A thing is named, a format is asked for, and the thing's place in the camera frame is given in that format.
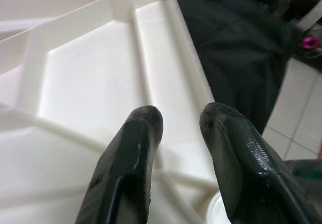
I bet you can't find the magenta round cap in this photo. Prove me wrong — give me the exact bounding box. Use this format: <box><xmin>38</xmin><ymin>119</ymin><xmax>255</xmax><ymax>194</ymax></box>
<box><xmin>301</xmin><ymin>36</ymin><xmax>318</xmax><ymax>50</ymax></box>

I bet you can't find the black cloth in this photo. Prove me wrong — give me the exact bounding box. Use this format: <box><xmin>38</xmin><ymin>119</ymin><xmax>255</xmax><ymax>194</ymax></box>
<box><xmin>173</xmin><ymin>0</ymin><xmax>322</xmax><ymax>136</ymax></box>

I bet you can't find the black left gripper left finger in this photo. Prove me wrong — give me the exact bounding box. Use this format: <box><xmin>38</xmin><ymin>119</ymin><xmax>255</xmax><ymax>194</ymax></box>
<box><xmin>74</xmin><ymin>105</ymin><xmax>165</xmax><ymax>224</ymax></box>

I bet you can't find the white plastic table top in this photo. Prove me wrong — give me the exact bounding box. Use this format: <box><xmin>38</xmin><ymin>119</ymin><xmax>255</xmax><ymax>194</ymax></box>
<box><xmin>0</xmin><ymin>0</ymin><xmax>228</xmax><ymax>224</ymax></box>

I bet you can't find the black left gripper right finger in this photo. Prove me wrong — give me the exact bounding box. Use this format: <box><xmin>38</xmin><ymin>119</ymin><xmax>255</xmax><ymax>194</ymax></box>
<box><xmin>199</xmin><ymin>102</ymin><xmax>319</xmax><ymax>224</ymax></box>

